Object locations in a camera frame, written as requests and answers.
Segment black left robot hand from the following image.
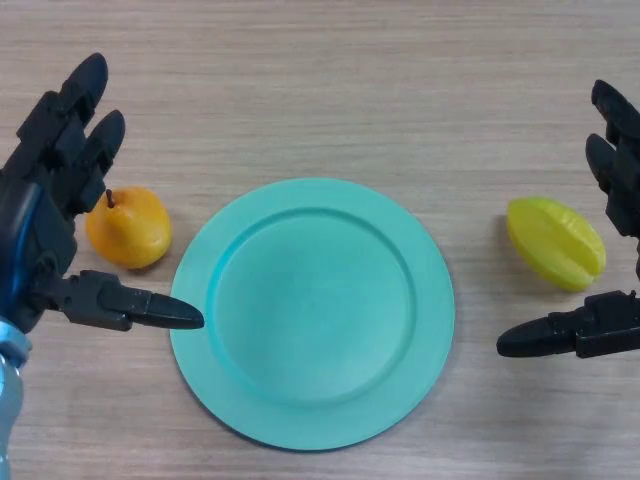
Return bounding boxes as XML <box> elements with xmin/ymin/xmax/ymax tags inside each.
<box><xmin>0</xmin><ymin>52</ymin><xmax>205</xmax><ymax>335</ymax></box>

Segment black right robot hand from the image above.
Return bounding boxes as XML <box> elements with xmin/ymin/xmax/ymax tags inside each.
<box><xmin>495</xmin><ymin>78</ymin><xmax>640</xmax><ymax>359</ymax></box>

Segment yellow starfruit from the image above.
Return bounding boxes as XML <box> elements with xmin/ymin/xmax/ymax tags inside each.
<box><xmin>506</xmin><ymin>196</ymin><xmax>608</xmax><ymax>294</ymax></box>

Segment green round plate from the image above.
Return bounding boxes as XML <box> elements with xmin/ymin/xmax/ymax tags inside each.
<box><xmin>169</xmin><ymin>177</ymin><xmax>456</xmax><ymax>440</ymax></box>

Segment orange yellow pear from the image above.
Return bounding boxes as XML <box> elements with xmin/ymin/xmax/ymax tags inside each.
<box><xmin>85</xmin><ymin>186</ymin><xmax>174</xmax><ymax>270</ymax></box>

